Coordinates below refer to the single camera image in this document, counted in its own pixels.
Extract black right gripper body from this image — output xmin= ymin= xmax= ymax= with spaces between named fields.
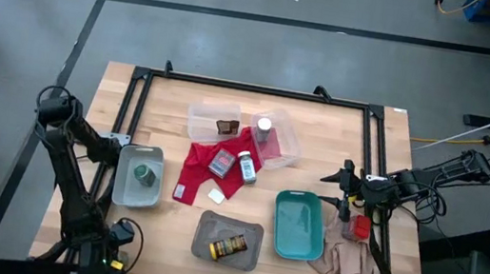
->
xmin=336 ymin=159 xmax=399 ymax=228

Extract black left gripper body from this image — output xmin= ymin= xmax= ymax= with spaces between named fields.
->
xmin=75 ymin=235 xmax=129 ymax=274

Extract red paprika spice tin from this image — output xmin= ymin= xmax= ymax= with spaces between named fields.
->
xmin=339 ymin=211 xmax=374 ymax=245

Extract white-capped glass spice jar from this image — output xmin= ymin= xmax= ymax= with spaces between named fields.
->
xmin=253 ymin=116 xmax=274 ymax=145
xmin=233 ymin=148 xmax=262 ymax=186

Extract green-lidded spice jar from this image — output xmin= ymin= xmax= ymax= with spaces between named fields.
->
xmin=130 ymin=162 xmax=159 ymax=188

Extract chili onion seasoning can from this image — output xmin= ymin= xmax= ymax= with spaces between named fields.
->
xmin=206 ymin=229 xmax=250 ymax=265

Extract blue labelled packet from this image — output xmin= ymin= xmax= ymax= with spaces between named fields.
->
xmin=206 ymin=146 xmax=238 ymax=181

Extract white metal mounting plate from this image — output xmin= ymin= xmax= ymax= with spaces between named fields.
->
xmin=364 ymin=173 xmax=387 ymax=185
xmin=98 ymin=130 xmax=132 ymax=147

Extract teal plastic bin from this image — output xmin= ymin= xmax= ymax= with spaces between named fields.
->
xmin=266 ymin=186 xmax=332 ymax=264

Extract clear plastic bin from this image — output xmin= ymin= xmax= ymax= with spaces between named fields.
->
xmin=183 ymin=96 xmax=245 ymax=150
xmin=244 ymin=104 xmax=308 ymax=174

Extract beige cloth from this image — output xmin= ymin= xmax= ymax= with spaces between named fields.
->
xmin=305 ymin=206 xmax=382 ymax=274

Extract light grey plastic bin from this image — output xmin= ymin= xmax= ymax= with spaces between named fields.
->
xmin=109 ymin=141 xmax=168 ymax=212

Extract white square plastic tile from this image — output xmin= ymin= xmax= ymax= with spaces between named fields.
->
xmin=206 ymin=186 xmax=227 ymax=206

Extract red cloth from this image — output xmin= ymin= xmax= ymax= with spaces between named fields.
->
xmin=170 ymin=116 xmax=285 ymax=218

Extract black metal table frame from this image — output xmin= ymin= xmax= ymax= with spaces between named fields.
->
xmin=31 ymin=45 xmax=454 ymax=274

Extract orange cable with black plug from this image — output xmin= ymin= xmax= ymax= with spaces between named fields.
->
xmin=410 ymin=108 xmax=490 ymax=153

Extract white cable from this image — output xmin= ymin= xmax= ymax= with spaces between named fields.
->
xmin=410 ymin=69 xmax=490 ymax=163

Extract yellow cable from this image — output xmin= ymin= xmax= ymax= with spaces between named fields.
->
xmin=432 ymin=0 xmax=486 ymax=22

